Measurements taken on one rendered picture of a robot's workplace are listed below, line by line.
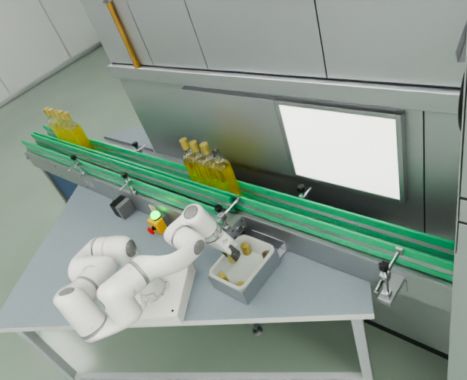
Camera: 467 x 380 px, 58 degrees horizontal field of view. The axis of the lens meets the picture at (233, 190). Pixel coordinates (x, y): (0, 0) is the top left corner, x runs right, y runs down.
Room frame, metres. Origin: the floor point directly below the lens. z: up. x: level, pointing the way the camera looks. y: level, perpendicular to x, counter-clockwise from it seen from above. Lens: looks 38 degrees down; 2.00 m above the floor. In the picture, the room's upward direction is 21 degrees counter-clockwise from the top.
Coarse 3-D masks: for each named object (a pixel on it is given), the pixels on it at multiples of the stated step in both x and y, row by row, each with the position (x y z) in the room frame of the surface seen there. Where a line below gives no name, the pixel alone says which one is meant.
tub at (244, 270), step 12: (240, 240) 1.20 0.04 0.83; (252, 240) 1.17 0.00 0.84; (240, 252) 1.19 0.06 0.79; (252, 252) 1.18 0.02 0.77; (216, 264) 1.12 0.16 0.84; (228, 264) 1.14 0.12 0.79; (240, 264) 1.14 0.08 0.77; (252, 264) 1.12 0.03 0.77; (216, 276) 1.06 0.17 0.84; (228, 276) 1.10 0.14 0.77; (240, 276) 1.08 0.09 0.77; (252, 276) 1.00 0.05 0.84; (240, 288) 0.97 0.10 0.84
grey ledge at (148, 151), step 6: (108, 138) 2.36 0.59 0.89; (114, 144) 2.28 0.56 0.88; (120, 144) 2.25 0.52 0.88; (126, 144) 2.22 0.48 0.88; (144, 150) 2.08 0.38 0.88; (150, 150) 2.05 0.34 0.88; (156, 156) 1.97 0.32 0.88; (162, 156) 1.95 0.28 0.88; (168, 156) 1.92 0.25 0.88; (180, 162) 1.83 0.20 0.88
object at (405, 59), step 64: (128, 0) 1.76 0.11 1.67; (192, 0) 1.49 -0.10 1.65; (256, 0) 1.29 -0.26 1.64; (320, 0) 1.12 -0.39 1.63; (384, 0) 0.98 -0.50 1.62; (448, 0) 0.87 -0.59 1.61; (128, 64) 1.93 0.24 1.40; (192, 64) 1.58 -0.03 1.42; (256, 64) 1.34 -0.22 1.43; (320, 64) 1.14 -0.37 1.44; (384, 64) 0.99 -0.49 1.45; (448, 64) 0.87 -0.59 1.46; (192, 128) 1.71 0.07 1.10; (448, 128) 0.86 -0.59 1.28; (320, 192) 1.22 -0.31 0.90; (448, 192) 0.86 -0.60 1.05
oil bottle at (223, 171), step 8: (224, 160) 1.39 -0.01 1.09; (216, 168) 1.38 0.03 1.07; (224, 168) 1.36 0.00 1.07; (216, 176) 1.39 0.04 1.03; (224, 176) 1.35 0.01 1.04; (232, 176) 1.38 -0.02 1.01; (224, 184) 1.36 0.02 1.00; (232, 184) 1.37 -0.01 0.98; (232, 192) 1.36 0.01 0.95; (240, 192) 1.38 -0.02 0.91
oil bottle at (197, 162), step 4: (192, 160) 1.48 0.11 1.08; (196, 160) 1.46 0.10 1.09; (200, 160) 1.45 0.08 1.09; (196, 164) 1.46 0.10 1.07; (200, 164) 1.45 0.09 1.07; (196, 168) 1.47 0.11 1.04; (200, 168) 1.45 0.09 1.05; (196, 172) 1.48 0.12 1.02; (200, 172) 1.46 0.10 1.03; (204, 172) 1.45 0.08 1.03; (200, 176) 1.47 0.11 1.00; (204, 176) 1.45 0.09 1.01; (200, 180) 1.48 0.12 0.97; (204, 180) 1.45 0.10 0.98; (204, 184) 1.46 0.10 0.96; (208, 184) 1.45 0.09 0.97
